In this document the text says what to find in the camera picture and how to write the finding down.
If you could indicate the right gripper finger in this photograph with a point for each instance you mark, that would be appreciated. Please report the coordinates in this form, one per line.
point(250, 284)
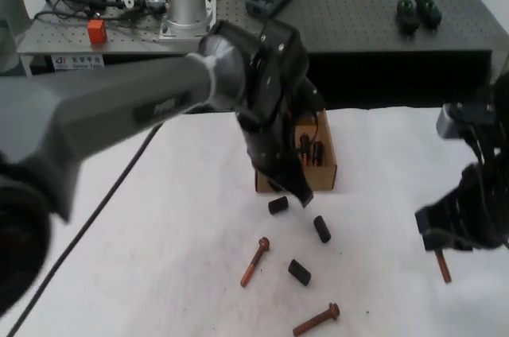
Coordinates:
point(441, 221)

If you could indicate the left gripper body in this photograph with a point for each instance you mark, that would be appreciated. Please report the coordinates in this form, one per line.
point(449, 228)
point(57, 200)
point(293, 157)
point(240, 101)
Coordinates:
point(274, 142)

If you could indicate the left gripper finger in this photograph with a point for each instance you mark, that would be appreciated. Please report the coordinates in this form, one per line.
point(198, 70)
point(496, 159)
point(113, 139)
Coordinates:
point(299, 190)

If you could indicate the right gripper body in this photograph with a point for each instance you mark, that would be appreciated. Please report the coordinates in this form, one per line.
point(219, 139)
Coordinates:
point(487, 210)

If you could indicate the copper bolt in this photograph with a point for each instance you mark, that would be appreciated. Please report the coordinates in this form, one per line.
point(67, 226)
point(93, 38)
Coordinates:
point(443, 267)
point(316, 319)
point(256, 259)

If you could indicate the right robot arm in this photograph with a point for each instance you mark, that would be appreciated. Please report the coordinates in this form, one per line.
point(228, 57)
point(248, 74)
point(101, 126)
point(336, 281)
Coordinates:
point(493, 122)

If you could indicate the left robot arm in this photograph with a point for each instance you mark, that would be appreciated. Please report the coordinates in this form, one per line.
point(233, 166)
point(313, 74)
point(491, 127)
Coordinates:
point(119, 98)

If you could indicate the cardboard box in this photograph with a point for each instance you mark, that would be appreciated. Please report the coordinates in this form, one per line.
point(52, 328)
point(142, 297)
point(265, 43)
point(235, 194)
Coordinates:
point(322, 178)

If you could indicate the assembled bolt and sleeve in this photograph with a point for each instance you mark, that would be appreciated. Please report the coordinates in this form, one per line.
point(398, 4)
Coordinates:
point(318, 153)
point(307, 150)

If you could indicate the small orange box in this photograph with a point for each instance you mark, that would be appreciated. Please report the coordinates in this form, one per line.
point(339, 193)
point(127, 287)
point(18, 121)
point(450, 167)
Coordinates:
point(97, 31)

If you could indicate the black sleeve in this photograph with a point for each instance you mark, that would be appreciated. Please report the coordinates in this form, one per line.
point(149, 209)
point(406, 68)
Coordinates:
point(322, 229)
point(299, 272)
point(278, 206)

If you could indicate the metal bench with holes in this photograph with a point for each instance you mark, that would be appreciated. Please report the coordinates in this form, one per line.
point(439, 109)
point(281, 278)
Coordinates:
point(358, 7)

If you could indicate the white label plate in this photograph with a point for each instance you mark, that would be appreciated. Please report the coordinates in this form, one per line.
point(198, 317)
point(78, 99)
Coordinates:
point(77, 61)

